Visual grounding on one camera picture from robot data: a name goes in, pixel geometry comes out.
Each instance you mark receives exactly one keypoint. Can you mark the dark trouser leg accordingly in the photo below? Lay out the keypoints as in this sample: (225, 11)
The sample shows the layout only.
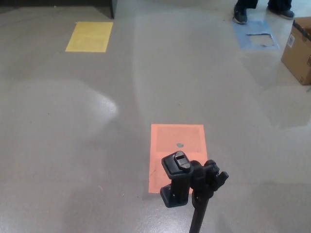
(245, 3)

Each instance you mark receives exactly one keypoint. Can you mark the orange floor sheet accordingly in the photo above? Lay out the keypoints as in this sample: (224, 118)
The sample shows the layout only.
(165, 148)

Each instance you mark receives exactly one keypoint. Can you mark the brown cardboard box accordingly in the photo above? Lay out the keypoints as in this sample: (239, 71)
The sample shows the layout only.
(297, 55)

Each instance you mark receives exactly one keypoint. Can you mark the dark sneaker with laces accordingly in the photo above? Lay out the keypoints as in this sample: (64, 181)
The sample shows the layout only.
(240, 16)

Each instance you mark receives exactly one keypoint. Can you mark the black phone stand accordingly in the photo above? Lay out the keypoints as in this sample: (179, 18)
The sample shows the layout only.
(179, 170)

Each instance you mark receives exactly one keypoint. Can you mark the green round dot sticker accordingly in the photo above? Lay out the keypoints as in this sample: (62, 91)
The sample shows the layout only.
(180, 145)

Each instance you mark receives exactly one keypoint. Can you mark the yellow floor sheet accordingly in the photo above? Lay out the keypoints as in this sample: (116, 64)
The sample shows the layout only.
(88, 36)

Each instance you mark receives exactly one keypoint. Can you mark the dark grey-soled sneaker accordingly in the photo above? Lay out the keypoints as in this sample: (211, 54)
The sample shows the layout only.
(283, 12)

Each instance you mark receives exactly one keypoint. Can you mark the torn blue floor sheet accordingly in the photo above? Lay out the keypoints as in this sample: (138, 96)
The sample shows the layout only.
(240, 36)

